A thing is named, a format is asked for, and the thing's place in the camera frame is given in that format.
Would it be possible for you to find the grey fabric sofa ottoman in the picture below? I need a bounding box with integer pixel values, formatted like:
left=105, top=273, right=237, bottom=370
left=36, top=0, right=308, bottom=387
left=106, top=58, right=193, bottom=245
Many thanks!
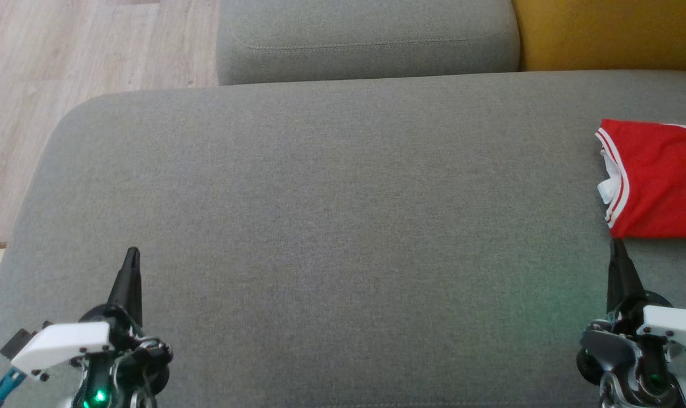
left=0, top=69, right=686, bottom=408

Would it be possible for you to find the teal left cable connector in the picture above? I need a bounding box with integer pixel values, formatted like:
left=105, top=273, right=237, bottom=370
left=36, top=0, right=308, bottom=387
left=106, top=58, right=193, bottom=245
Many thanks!
left=0, top=367, right=28, bottom=408

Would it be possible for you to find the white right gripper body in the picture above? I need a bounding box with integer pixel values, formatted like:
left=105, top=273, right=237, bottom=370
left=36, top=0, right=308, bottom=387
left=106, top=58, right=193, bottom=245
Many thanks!
left=577, top=291, right=686, bottom=408

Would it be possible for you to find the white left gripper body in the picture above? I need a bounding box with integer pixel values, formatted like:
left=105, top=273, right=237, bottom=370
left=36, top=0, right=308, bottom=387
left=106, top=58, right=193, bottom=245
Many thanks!
left=11, top=303, right=174, bottom=408

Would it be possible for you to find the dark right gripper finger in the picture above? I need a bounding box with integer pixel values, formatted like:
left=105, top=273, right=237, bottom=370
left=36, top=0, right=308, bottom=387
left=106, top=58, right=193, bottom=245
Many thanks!
left=606, top=238, right=647, bottom=316

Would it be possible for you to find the red white basketball jersey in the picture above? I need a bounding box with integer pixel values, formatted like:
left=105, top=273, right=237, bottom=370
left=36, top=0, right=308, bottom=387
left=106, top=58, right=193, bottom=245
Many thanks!
left=594, top=117, right=686, bottom=242

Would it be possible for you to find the yellow sofa backrest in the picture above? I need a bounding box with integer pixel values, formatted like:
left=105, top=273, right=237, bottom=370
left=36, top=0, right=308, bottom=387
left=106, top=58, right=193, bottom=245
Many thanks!
left=511, top=0, right=686, bottom=73

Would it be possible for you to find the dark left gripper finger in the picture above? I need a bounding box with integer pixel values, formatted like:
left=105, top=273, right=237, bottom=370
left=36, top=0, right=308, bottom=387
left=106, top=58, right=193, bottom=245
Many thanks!
left=105, top=246, right=144, bottom=327

